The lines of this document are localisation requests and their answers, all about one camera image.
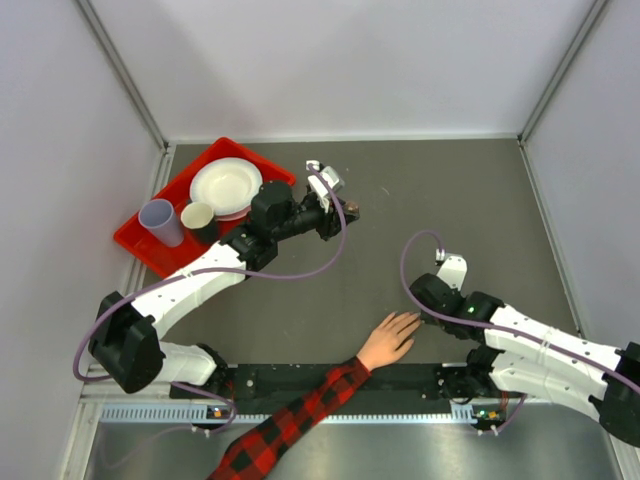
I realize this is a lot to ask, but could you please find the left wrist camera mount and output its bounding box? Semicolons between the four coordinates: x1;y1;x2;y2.
305;160;345;213

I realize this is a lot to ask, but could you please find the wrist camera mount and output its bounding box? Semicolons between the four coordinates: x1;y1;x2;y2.
436;249;468;290
305;160;345;213

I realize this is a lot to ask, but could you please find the slotted cable duct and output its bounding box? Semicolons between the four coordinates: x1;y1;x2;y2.
99;399;506;425

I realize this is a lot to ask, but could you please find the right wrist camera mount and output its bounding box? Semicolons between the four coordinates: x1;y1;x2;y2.
436;249;468;290

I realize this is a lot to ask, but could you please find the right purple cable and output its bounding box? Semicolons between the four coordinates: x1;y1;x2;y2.
400;229;640;434

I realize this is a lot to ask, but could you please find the nail polish bottle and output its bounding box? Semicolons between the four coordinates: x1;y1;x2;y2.
343;201;360;215

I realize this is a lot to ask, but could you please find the purple cable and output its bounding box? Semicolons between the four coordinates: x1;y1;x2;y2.
72;160;349;436
400;229;640;434

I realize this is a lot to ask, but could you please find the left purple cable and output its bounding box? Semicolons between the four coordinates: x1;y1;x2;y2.
72;160;349;436

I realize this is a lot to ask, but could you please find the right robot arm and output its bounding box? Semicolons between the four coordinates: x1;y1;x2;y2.
403;273;639;447

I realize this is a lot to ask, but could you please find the mannequin hand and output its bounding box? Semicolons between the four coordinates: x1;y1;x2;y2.
356;312;421;371

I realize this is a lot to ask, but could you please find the red plaid sleeve forearm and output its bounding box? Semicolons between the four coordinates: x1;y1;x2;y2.
209;357;371;480

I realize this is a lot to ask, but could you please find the cream paper cup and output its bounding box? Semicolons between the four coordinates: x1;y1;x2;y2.
180;202;215;230

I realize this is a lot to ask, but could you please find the lilac plastic cup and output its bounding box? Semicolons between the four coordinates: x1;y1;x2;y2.
137;198;184;248

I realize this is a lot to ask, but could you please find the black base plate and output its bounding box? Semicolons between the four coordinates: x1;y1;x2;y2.
170;358;467;406

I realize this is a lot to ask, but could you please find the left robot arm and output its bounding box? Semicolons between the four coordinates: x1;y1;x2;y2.
87;178;360;397

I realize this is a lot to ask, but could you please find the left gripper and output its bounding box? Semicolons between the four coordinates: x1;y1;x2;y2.
272;196;359;243

